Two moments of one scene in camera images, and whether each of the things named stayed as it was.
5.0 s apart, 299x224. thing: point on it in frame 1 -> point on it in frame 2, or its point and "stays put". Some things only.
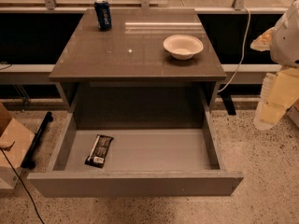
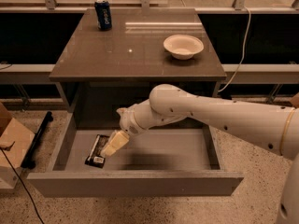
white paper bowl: [182, 47] stays put
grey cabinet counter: [122, 77] stays put
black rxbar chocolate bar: [98, 151] stays put
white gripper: [286, 41] -> [129, 120]
